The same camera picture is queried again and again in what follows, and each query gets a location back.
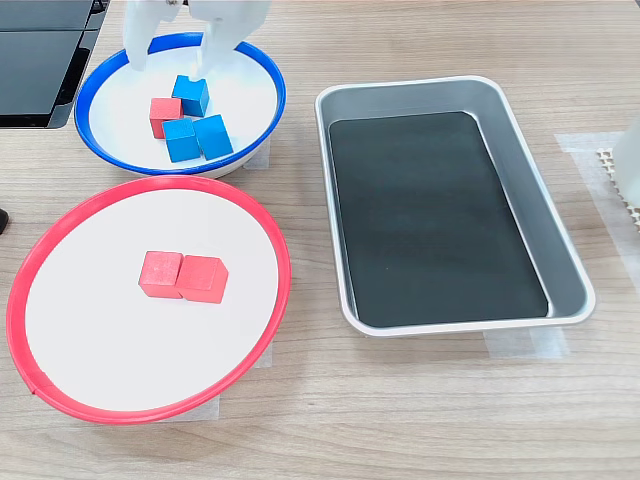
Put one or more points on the small black object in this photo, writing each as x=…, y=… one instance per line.
x=3, y=222

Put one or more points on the red wooden cube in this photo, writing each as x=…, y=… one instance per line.
x=202, y=280
x=161, y=112
x=159, y=274

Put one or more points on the translucent tape strip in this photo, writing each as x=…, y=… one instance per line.
x=261, y=157
x=265, y=357
x=205, y=412
x=525, y=345

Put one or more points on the pale perforated base plate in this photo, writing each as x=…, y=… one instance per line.
x=605, y=157

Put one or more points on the steel tray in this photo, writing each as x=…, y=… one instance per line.
x=540, y=200

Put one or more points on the black tray mat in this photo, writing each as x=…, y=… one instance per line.
x=430, y=225

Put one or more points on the red rimmed white plate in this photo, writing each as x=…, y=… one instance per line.
x=100, y=340

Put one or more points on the blue wooden cube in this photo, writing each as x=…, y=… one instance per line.
x=192, y=97
x=180, y=142
x=215, y=137

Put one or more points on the black flat device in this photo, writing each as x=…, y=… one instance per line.
x=30, y=75

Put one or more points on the translucent white tape sheet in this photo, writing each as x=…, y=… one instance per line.
x=590, y=145

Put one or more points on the blue rimmed white plate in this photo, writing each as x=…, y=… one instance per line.
x=240, y=90

